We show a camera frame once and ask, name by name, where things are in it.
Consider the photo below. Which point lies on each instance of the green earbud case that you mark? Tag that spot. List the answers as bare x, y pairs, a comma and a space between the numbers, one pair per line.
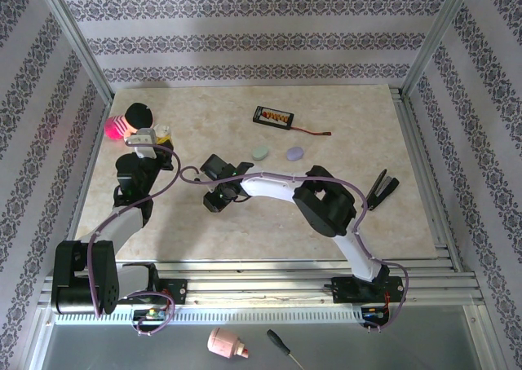
259, 153

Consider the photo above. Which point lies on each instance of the purple earbud case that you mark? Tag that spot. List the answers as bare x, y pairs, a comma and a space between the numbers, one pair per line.
295, 154

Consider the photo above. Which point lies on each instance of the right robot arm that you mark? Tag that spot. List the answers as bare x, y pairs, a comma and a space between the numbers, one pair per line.
269, 186

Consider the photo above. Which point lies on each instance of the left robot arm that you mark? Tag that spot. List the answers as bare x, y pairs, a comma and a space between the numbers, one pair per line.
118, 223

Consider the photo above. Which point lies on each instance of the pink doll with black hat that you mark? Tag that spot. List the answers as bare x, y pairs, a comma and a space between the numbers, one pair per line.
138, 115

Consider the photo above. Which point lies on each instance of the small controller circuit board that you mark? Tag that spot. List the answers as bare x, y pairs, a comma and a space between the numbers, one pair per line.
153, 314
373, 315

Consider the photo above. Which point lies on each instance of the pink toy bottle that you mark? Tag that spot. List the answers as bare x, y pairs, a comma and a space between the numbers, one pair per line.
222, 342

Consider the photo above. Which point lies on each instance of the black folding tool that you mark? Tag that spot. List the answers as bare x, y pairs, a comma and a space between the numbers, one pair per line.
385, 188

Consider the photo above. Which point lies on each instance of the grey metal shelf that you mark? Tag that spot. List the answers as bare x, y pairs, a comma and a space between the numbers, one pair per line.
367, 349

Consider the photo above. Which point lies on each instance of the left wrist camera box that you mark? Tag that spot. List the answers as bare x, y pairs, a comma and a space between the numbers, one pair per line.
142, 144

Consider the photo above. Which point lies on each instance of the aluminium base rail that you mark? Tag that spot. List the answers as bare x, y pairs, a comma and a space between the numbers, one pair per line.
261, 284

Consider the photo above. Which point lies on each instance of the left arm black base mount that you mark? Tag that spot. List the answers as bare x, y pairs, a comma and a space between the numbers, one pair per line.
177, 290

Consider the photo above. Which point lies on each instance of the aluminium frame post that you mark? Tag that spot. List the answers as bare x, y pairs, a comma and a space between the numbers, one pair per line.
440, 32
73, 36

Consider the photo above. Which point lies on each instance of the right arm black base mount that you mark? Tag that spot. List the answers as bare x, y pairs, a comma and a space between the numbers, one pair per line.
346, 290

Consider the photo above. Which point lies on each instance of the aluminium side rail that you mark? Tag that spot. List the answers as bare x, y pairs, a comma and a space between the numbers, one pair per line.
420, 170

